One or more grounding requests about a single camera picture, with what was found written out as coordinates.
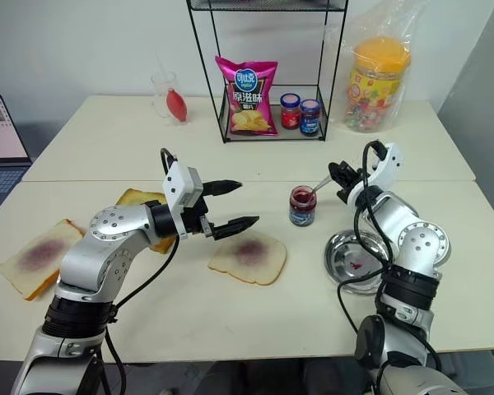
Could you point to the red-label jam jar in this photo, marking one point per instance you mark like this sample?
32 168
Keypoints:
290 115

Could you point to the small metal spoon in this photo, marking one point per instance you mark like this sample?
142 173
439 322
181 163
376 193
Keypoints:
322 184

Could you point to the blue-label jam jar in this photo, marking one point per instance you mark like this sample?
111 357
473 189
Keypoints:
309 121

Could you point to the round stainless steel plate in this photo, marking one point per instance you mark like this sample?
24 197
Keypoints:
350 255

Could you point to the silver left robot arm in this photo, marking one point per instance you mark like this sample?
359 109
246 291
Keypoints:
107 230

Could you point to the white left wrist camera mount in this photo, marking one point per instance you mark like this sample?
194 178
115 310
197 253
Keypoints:
176 181

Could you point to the plain toast bread slice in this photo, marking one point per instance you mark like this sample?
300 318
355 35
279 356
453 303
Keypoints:
133 197

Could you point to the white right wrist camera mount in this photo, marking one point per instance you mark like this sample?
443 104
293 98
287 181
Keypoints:
391 164

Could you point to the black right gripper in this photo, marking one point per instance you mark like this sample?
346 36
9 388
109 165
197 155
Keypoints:
350 190

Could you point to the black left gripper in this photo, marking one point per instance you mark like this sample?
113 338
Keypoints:
194 214

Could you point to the clear drinking glass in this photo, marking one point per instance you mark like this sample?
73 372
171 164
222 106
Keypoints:
160 90

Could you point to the red rubber bulb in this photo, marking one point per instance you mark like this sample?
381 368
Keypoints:
176 105

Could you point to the thin jam-stained bread slice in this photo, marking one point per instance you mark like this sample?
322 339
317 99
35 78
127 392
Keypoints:
263 267

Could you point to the pink potato chips bag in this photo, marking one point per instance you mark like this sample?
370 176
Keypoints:
247 103

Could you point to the open laptop computer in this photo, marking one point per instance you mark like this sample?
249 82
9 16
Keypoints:
4 131

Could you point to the yellow-lid candy jar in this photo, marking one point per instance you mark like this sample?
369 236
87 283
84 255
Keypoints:
374 90

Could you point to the candy jar in plastic bag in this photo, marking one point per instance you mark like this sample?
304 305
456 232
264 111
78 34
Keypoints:
395 20

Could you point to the open glass jam jar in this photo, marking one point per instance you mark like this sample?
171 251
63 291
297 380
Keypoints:
301 214

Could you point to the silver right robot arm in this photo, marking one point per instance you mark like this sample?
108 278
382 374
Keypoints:
424 247

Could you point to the thick jam-stained bread slice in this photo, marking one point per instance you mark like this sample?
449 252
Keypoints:
24 267

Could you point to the thin clear rod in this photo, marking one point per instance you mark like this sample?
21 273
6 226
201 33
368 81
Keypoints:
159 63

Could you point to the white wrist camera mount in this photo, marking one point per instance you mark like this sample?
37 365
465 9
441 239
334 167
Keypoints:
391 164
176 181

